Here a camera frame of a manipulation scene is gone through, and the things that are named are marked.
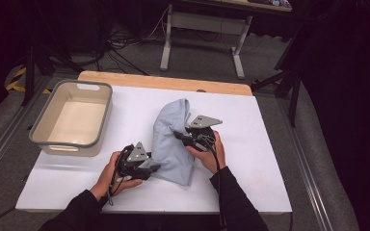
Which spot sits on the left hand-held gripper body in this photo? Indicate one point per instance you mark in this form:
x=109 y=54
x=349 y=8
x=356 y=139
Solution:
x=138 y=154

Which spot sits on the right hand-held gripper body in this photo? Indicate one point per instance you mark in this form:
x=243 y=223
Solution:
x=204 y=123

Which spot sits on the light blue shirt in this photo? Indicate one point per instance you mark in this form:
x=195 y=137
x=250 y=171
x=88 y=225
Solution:
x=170 y=150

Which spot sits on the beige plastic basket grey rim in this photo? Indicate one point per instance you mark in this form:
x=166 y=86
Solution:
x=77 y=122

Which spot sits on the person's right hand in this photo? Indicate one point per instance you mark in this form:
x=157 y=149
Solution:
x=213 y=159

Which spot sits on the person's left hand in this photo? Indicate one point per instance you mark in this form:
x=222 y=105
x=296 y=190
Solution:
x=104 y=184

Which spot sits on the white table mat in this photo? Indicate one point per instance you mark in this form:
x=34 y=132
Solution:
x=253 y=154

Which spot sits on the wooden table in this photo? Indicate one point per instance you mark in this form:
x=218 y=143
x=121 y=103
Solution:
x=141 y=80

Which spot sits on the black metal stand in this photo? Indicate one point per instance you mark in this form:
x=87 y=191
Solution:
x=295 y=96

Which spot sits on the desk with white metal legs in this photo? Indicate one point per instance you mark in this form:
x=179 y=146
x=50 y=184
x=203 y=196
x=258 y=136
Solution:
x=202 y=22

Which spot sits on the black tripod stand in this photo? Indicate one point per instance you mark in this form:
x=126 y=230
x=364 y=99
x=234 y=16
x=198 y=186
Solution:
x=29 y=73

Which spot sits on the colourful patterned item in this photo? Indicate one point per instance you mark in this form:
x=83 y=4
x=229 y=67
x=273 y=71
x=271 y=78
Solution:
x=276 y=3

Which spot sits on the yellow black hazard tape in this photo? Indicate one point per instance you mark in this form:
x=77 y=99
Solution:
x=19 y=73

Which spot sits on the black curtain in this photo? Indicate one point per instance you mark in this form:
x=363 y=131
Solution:
x=350 y=96

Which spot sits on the aluminium floor rail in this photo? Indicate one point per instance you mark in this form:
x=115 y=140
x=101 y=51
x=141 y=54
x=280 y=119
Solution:
x=305 y=166
x=0 y=144

